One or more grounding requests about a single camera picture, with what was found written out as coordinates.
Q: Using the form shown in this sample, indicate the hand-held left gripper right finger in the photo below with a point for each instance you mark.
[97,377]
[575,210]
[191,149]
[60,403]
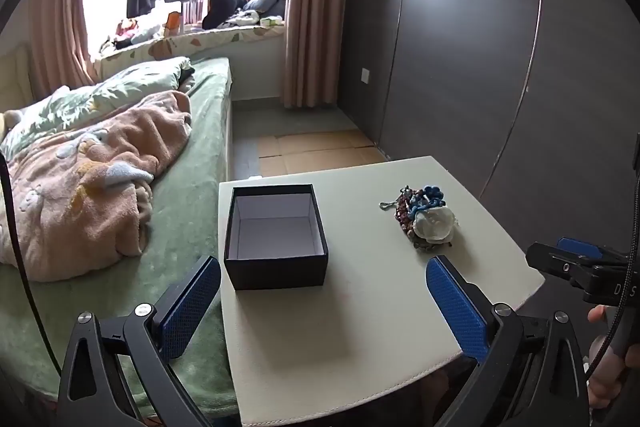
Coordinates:
[457,307]

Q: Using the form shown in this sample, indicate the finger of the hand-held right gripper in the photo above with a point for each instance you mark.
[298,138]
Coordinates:
[555,263]
[580,248]

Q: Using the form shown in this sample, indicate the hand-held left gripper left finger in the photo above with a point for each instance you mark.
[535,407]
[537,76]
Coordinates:
[192,302]

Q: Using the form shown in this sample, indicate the white translucent flower ornament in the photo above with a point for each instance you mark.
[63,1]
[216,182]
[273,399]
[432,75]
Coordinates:
[435,224]

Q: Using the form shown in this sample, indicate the black gift box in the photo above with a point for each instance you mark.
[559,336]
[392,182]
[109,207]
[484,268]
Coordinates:
[275,274]

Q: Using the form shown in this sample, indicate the person's right hand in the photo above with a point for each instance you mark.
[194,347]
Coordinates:
[607,382]

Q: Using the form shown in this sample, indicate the green bed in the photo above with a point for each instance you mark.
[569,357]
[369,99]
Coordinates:
[195,207]

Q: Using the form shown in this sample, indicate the pink fleece blanket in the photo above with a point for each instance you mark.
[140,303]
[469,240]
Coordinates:
[85,207]

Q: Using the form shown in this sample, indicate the cardboard floor sheets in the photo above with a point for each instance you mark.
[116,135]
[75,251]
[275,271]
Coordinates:
[310,152]

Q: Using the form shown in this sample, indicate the floral quilt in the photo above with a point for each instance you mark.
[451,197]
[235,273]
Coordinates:
[135,79]

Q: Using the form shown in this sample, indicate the dark wardrobe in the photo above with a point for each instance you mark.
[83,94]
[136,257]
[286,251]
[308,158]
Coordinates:
[450,57]

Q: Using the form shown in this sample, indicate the beige plush toy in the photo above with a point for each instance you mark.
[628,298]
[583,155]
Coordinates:
[9,120]

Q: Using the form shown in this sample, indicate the floral window seat cushion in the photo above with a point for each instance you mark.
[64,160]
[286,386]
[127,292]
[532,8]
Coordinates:
[215,39]

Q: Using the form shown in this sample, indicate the pile of clothes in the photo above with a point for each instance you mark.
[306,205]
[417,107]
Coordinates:
[130,34]

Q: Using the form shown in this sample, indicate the orange box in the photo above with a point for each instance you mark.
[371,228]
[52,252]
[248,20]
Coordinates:
[173,24]

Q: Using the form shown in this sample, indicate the black bag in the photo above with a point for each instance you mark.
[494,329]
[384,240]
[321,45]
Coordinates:
[225,4]

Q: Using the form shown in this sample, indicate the pink curtain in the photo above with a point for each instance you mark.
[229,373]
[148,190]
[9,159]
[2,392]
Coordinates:
[60,32]
[315,7]

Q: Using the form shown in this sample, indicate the white wall socket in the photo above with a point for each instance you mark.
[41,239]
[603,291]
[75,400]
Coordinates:
[365,75]

